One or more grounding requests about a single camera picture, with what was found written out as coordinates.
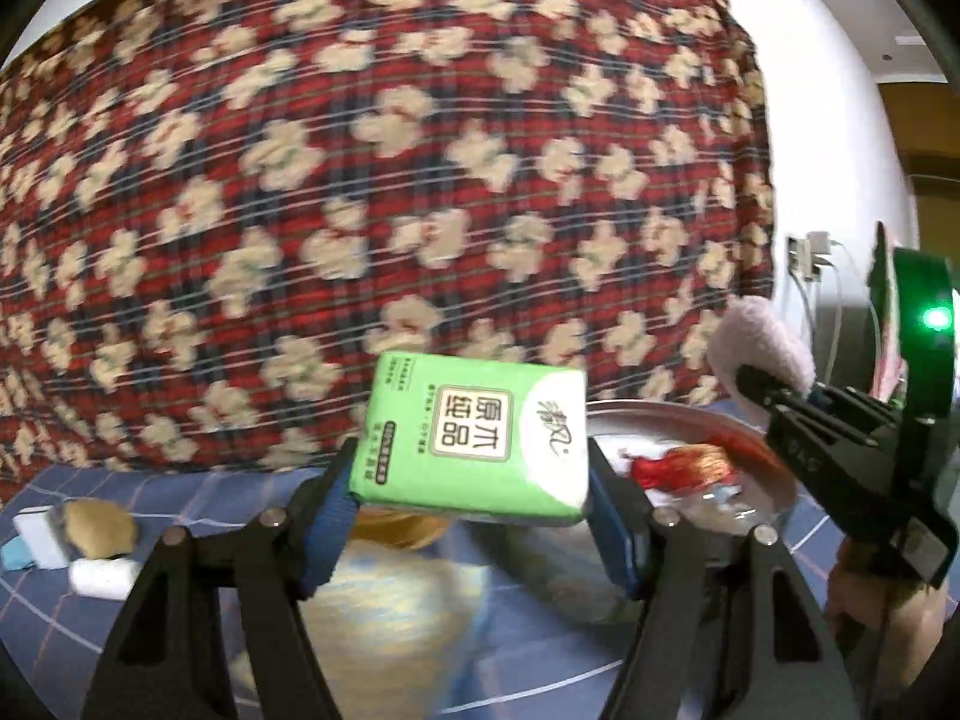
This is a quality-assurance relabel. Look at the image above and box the pink patterned hanging cloth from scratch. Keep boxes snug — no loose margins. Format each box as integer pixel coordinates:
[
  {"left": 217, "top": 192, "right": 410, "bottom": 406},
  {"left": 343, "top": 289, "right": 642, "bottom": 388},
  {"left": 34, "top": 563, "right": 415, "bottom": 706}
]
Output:
[{"left": 867, "top": 221, "right": 905, "bottom": 401}]

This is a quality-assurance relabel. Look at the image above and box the white wall charger plug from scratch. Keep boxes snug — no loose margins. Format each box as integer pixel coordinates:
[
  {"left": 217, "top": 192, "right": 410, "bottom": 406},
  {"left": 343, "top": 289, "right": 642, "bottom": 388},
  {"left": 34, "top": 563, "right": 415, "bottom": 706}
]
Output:
[{"left": 804, "top": 231, "right": 832, "bottom": 259}]

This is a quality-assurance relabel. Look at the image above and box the red gold satin pouch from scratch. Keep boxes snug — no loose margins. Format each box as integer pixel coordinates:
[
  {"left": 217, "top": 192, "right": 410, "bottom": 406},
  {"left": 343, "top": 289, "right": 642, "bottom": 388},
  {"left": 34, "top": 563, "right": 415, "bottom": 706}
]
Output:
[{"left": 617, "top": 433, "right": 782, "bottom": 494}]

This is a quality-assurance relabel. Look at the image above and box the wall power socket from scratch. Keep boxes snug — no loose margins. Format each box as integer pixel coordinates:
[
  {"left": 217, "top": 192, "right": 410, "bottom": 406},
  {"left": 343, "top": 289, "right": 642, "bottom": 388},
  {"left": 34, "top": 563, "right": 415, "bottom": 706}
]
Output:
[{"left": 786, "top": 238, "right": 815, "bottom": 281}]

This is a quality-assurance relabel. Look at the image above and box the green tissue pack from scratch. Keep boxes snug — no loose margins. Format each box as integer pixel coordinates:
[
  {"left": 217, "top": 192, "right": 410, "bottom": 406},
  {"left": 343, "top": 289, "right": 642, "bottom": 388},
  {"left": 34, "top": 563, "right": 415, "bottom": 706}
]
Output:
[{"left": 350, "top": 351, "right": 589, "bottom": 525}]

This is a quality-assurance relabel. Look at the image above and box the white black melamine sponge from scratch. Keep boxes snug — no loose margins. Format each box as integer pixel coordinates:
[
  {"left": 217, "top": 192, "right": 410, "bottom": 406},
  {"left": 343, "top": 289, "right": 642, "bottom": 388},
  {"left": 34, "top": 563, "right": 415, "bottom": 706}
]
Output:
[{"left": 13, "top": 505, "right": 71, "bottom": 571}]

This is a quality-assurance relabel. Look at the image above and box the pink fluffy puff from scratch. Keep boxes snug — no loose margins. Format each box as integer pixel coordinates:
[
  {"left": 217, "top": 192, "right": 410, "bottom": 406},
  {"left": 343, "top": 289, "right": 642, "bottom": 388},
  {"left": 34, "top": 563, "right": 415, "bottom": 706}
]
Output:
[{"left": 706, "top": 296, "right": 815, "bottom": 405}]

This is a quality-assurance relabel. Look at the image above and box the yellow sponge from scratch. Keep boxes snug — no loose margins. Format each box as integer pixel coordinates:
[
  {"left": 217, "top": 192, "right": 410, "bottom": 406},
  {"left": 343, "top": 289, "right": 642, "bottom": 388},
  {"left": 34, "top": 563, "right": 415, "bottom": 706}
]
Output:
[{"left": 64, "top": 497, "right": 139, "bottom": 559}]

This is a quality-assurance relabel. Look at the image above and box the light blue cloth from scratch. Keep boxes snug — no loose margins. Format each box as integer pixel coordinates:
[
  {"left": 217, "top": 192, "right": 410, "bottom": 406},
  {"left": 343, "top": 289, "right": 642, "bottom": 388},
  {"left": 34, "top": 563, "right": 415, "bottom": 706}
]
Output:
[{"left": 0, "top": 536, "right": 36, "bottom": 572}]

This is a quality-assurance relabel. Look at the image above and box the red plaid bear blanket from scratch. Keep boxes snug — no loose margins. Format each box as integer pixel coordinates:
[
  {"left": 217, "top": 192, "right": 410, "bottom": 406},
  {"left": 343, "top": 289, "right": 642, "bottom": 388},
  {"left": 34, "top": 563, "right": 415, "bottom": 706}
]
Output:
[{"left": 2, "top": 0, "right": 775, "bottom": 494}]

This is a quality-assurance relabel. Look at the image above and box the white charging cable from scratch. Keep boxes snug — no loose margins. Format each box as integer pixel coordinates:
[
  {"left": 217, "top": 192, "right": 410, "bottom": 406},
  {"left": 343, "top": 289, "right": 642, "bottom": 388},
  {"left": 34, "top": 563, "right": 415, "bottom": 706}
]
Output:
[{"left": 794, "top": 239, "right": 884, "bottom": 392}]

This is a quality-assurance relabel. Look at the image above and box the person right hand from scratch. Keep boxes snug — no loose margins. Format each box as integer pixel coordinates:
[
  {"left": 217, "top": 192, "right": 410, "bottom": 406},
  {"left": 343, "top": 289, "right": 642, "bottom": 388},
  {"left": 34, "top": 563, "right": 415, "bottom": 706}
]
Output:
[{"left": 827, "top": 538, "right": 953, "bottom": 670}]

